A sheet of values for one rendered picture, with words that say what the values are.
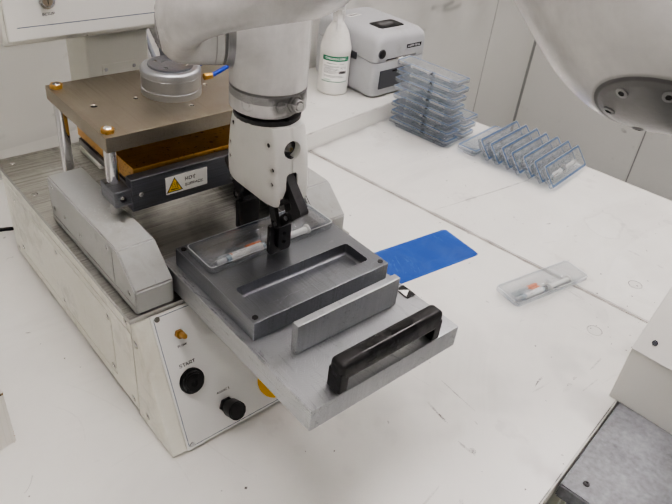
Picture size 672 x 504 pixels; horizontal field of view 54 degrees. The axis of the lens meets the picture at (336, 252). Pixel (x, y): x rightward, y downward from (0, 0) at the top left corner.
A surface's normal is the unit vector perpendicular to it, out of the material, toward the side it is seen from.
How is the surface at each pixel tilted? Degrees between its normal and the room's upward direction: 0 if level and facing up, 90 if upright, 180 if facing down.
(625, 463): 0
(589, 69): 120
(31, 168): 0
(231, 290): 0
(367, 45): 86
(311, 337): 90
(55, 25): 90
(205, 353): 65
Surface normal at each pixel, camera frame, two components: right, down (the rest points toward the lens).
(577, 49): -0.84, 0.50
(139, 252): 0.50, -0.29
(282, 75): 0.38, 0.57
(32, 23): 0.65, 0.49
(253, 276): 0.10, -0.81
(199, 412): 0.63, 0.10
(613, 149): -0.66, 0.38
